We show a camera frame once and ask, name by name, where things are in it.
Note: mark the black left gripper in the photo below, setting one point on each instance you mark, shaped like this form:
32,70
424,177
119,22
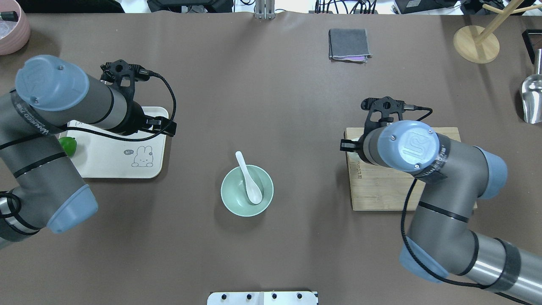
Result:
136,119

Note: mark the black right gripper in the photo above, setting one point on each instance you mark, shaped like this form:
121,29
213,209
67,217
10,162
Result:
348,145

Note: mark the white ceramic spoon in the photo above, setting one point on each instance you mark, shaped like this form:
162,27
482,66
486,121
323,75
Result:
253,192

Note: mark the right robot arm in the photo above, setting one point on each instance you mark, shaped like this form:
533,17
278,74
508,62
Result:
439,246

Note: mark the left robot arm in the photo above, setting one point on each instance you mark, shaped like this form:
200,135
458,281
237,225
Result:
49,93

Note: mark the pink bowl with ice cubes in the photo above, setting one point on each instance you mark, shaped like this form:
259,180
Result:
14,35

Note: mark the metal tube in pink bowl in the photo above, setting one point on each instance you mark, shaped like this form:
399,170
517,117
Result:
9,16

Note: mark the bamboo cutting board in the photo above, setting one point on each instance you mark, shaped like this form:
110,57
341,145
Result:
376,188

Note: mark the white rabbit tray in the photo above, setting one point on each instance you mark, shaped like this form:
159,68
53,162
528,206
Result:
100,157

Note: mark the green toy pepper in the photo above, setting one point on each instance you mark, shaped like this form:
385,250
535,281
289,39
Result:
69,145

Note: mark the grey folded cloth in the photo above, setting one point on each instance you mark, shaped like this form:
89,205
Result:
349,45

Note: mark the wooden mug tree stand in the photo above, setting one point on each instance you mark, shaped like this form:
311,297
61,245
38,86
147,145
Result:
478,44

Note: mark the metal scoop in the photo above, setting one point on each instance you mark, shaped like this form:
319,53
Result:
531,93

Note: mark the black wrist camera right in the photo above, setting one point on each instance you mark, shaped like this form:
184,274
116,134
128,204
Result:
386,106

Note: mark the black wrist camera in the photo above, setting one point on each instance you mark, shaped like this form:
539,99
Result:
386,106
122,76

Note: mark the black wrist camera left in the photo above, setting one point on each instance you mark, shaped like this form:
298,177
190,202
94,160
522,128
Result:
122,76

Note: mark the aluminium frame post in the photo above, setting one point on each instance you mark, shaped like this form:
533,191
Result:
264,9

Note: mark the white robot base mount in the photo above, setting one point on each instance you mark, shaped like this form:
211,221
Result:
264,298

